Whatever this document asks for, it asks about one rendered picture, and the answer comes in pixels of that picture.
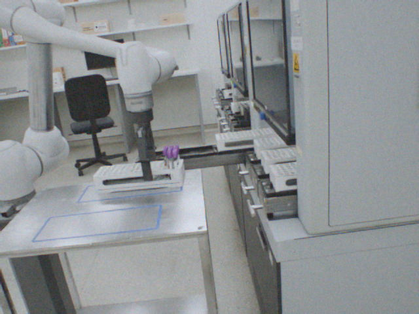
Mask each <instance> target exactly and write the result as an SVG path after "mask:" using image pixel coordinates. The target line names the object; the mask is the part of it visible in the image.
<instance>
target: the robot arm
mask: <svg viewBox="0 0 419 314"><path fill-rule="evenodd" d="M65 20H66V13H65V9H64V7H63V5H62V4H61V3H60V2H59V1H58V0H0V27H1V28H3V29H5V30H6V31H9V32H11V33H17V34H19V35H22V37H23V38H24V40H25V41H26V45H27V51H26V54H27V73H28V78H27V83H28V92H29V111H30V115H29V120H30V127H29V128H28V129H27V131H26V132H25V135H24V140H23V143H22V145H21V144H20V143H19V142H17V141H11V140H7V141H2V142H0V215H1V216H2V217H7V216H10V215H12V214H17V213H19V212H20V211H21V210H22V209H23V208H24V207H25V206H26V205H27V204H28V203H29V202H30V201H31V200H32V197H34V195H36V193H37V192H36V190H35V187H34V184H33V183H34V182H35V181H36V180H37V179H38V178H39V177H42V176H45V175H47V174H48V173H50V172H52V171H54V170H55V169H57V168H59V167H60V166H61V165H62V164H63V163H64V162H65V160H66V159H67V157H68V155H69V146H68V144H67V141H66V140H65V138H64V137H62V136H61V134H60V131H59V129H58V128H57V127H56V126H55V125H54V96H53V84H54V79H53V62H52V53H53V45H52V44H56V45H61V46H64V47H68V48H73V49H76V50H82V51H85V52H93V53H96V54H101V55H104V56H110V57H112V58H116V59H117V73H118V79H119V82H120V85H121V88H122V90H123V93H124V98H125V103H126V109H127V110H128V111H130V112H129V113H130V120H131V123H133V124H137V130H136V137H137V149H138V156H139V160H138V162H141V170H142V174H143V181H144V182H145V181H153V173H152V169H151V162H154V161H156V153H155V150H156V146H155V141H154V138H153V132H152V128H151V121H153V119H154V117H153V109H152V107H153V106H154V103H153V95H152V89H151V85H153V84H158V83H161V82H164V81H166V80H168V79H169V78H170V77H171V76H172V75H173V73H174V72H175V68H176V66H177V63H176V60H175V58H174V56H173V55H172V54H170V53H169V52H167V51H165V50H161V49H158V48H152V47H149V46H145V45H143V43H142V42H140V41H129V42H125V43H123V44H120V43H116V42H113V41H110V40H107V39H102V38H100V37H96V36H93V35H89V34H88V35H87V34H84V33H80V32H78V31H73V30H71V29H67V28H64V27H62V26H63V24H64V22H65Z"/></svg>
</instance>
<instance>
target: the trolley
mask: <svg viewBox="0 0 419 314"><path fill-rule="evenodd" d="M192 238H198V245H199V251H200V260H201V266H202V275H203V280H204V290H205V294H201V295H194V296H184V297H182V296H178V297H172V298H161V299H154V300H144V301H138V302H126V303H124V302H121V303H115V304H105V305H94V306H91V305H88V306H82V304H81V299H80V296H79V292H78V289H77V287H76V284H75V280H74V277H73V273H72V270H71V266H70V263H69V259H68V255H67V253H68V252H73V251H84V250H90V249H101V248H108V247H123V246H129V245H140V244H146V243H158V242H164V241H175V240H181V239H192ZM52 253H58V254H59V256H60V260H61V264H62V268H63V271H64V275H65V279H66V282H67V284H68V287H69V291H70V293H71V297H72V301H73V305H74V307H75V311H76V314H219V312H218V306H217V295H216V289H215V279H214V273H213V262H212V257H211V246H210V241H209V235H208V224H207V218H206V208H205V201H204V188H203V181H202V170H201V169H197V170H191V171H185V182H184V186H178V187H170V188H168V187H164V188H150V189H141V190H128V191H120V192H111V193H104V194H97V191H96V185H95V182H88V183H78V184H67V185H61V186H51V187H45V188H42V189H40V191H38V193H36V195H34V197H32V200H31V201H30V202H29V203H28V204H27V205H26V206H25V207H24V208H23V209H22V210H21V211H20V212H19V213H18V214H17V215H16V216H15V217H14V218H13V219H12V220H11V222H10V223H9V224H8V225H7V226H6V227H5V228H4V229H3V230H2V231H1V232H0V259H4V258H14V257H20V256H35V255H42V254H52ZM0 306H1V309H2V311H3V314H17V312H16V308H15V306H14V303H13V301H12V298H11V295H10V292H9V289H8V286H7V283H6V281H5V278H4V275H3V272H2V269H1V267H0Z"/></svg>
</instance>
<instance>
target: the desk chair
mask: <svg viewBox="0 0 419 314"><path fill-rule="evenodd" d="M64 90H65V95H66V98H67V104H68V107H69V112H70V115H71V118H72V119H73V120H74V121H76V122H74V123H72V124H71V125H70V128H71V131H72V132H73V133H72V134H68V135H73V134H75V135H77V134H82V133H86V134H87V135H91V134H92V138H93V144H94V152H95V155H96V157H91V158H81V159H77V160H76V163H75V168H77V169H78V174H79V177H80V176H81V175H82V176H83V173H82V171H81V170H83V169H86V168H88V167H90V166H92V165H95V164H96V163H98V162H100V163H102V164H104V165H105V166H113V165H112V163H111V162H108V161H107V160H110V159H113V158H119V157H122V159H123V162H124V161H125V160H126V161H128V157H127V156H126V154H125V153H122V154H113V155H108V156H107V155H106V152H105V151H104V152H102V153H101V149H100V144H99V141H98V137H97V133H101V132H102V130H106V129H109V128H112V127H117V126H113V124H114V121H113V120H112V119H111V117H109V116H107V115H108V114H109V113H110V109H111V108H110V104H109V97H108V93H107V91H108V89H107V82H106V79H105V78H104V76H102V75H100V74H95V75H85V76H79V77H71V78H68V79H67V80H66V81H65V84H64ZM80 162H87V163H85V164H83V166H81V163H80ZM80 166H81V167H80Z"/></svg>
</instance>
